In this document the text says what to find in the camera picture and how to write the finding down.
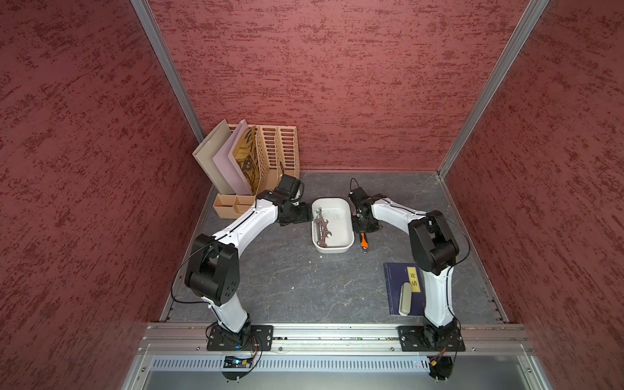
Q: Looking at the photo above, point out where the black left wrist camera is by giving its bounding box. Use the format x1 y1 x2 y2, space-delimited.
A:
275 174 305 202

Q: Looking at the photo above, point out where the white oval storage box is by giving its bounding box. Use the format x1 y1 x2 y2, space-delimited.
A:
311 198 354 254

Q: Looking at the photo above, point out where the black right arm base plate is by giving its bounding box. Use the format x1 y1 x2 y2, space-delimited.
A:
396 326 466 353

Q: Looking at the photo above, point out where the beige eraser case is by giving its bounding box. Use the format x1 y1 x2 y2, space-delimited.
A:
398 282 413 316

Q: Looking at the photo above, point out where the lilac folder board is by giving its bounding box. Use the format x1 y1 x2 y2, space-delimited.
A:
213 120 252 195

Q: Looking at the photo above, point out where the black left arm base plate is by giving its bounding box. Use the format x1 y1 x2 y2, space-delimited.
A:
206 325 274 352

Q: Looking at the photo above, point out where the beige plastic desk organizer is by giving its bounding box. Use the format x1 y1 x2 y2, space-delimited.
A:
214 123 301 219

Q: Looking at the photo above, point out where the dark blue notebook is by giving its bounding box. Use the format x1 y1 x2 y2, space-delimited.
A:
383 263 426 316

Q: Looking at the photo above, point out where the brown illustrated comic book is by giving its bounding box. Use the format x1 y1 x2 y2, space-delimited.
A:
231 124 260 194

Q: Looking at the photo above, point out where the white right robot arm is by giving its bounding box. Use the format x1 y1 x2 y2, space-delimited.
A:
349 187 460 349

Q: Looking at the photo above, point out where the grey-green folder board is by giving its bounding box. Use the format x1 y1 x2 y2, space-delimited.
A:
193 120 236 195

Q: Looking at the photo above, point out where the aluminium front rail frame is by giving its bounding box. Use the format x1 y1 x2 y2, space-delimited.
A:
122 322 551 389

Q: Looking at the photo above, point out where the steel wrench in box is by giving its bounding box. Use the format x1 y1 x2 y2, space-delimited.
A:
314 207 331 248

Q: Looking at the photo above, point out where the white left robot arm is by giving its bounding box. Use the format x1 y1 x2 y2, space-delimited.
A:
184 191 312 335

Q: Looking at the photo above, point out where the orange handled adjustable wrench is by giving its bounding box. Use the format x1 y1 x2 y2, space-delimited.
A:
359 232 369 253

